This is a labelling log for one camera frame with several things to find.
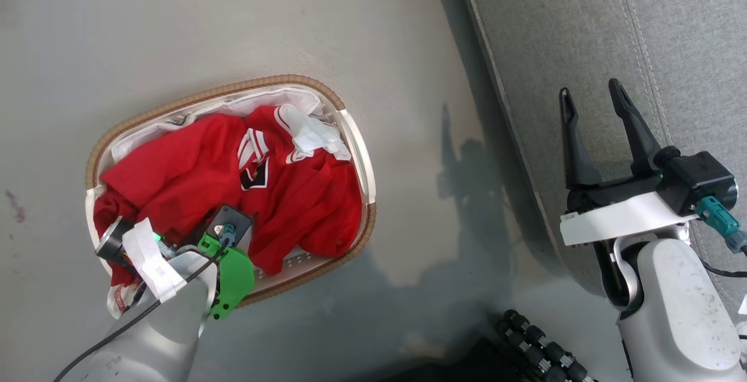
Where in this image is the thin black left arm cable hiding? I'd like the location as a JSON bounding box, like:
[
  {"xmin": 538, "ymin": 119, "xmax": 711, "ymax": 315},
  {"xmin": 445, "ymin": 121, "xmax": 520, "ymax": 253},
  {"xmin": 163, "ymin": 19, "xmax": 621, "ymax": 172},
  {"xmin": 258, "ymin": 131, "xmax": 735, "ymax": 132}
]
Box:
[{"xmin": 54, "ymin": 237, "xmax": 232, "ymax": 382}]

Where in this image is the white fabric basket liner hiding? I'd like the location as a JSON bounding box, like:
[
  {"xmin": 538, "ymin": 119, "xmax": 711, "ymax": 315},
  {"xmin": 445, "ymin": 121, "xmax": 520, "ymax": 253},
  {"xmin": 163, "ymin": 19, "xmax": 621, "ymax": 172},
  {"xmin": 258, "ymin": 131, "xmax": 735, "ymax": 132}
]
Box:
[{"xmin": 110, "ymin": 86, "xmax": 354, "ymax": 162}]

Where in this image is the white tape wrap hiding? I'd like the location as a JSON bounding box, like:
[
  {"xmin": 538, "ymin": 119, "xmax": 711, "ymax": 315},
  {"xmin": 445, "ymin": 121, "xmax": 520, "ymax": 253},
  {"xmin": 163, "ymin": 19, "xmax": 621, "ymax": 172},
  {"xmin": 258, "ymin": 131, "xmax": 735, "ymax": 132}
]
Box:
[{"xmin": 121, "ymin": 218, "xmax": 187, "ymax": 304}]

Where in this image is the black ribbed cable conduit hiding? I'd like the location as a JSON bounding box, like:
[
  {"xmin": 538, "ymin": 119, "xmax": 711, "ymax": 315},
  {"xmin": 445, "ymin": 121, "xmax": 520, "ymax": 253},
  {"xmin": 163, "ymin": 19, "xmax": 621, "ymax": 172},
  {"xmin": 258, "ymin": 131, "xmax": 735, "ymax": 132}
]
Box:
[{"xmin": 496, "ymin": 309, "xmax": 597, "ymax": 382}]

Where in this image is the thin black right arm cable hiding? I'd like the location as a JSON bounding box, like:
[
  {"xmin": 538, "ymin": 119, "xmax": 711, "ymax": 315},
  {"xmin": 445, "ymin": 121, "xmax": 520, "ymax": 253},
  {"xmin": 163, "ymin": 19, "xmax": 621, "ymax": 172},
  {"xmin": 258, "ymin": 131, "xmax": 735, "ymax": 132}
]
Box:
[{"xmin": 699, "ymin": 258, "xmax": 747, "ymax": 279}]

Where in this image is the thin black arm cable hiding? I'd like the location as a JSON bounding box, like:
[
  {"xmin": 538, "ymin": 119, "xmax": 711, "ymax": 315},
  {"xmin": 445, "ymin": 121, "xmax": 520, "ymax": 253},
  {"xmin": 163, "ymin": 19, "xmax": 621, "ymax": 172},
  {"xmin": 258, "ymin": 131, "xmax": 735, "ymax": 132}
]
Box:
[
  {"xmin": 54, "ymin": 237, "xmax": 232, "ymax": 382},
  {"xmin": 699, "ymin": 258, "xmax": 747, "ymax": 279}
]

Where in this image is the red shirt with white trim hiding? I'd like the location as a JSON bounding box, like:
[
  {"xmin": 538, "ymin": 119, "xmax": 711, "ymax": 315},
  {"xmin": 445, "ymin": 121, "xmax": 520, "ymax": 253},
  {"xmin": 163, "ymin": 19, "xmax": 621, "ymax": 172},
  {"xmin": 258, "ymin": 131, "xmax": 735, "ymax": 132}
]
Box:
[{"xmin": 93, "ymin": 104, "xmax": 363, "ymax": 319}]

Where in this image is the teal right camera cable plug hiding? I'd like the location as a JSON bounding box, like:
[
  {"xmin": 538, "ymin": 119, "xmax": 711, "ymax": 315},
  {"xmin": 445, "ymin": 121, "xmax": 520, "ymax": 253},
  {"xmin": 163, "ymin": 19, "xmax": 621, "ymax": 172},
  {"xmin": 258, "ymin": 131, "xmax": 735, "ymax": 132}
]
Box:
[{"xmin": 696, "ymin": 195, "xmax": 747, "ymax": 254}]

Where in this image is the white basket with woven rim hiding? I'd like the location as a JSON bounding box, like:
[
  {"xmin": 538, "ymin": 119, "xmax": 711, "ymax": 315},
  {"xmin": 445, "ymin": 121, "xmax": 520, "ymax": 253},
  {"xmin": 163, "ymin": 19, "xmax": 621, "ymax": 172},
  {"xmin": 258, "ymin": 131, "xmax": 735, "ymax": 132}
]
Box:
[{"xmin": 85, "ymin": 74, "xmax": 377, "ymax": 308}]

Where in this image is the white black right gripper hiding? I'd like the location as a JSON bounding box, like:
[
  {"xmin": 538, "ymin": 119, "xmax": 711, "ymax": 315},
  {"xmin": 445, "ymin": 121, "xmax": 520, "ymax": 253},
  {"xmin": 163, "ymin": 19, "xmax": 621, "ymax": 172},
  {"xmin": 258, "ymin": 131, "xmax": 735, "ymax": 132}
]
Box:
[{"xmin": 558, "ymin": 78, "xmax": 699, "ymax": 247}]

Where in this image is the grey fabric sofa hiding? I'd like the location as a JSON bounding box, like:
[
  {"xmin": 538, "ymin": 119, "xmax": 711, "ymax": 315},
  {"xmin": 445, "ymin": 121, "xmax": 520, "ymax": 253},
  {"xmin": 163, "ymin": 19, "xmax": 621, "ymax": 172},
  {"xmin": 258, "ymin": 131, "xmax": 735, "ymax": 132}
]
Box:
[{"xmin": 456, "ymin": 0, "xmax": 747, "ymax": 318}]

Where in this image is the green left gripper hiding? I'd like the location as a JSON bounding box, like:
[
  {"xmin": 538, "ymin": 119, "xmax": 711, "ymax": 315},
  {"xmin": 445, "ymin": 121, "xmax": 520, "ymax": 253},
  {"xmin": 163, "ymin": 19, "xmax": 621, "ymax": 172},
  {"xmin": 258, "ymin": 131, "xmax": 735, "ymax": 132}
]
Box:
[{"xmin": 198, "ymin": 233, "xmax": 256, "ymax": 321}]

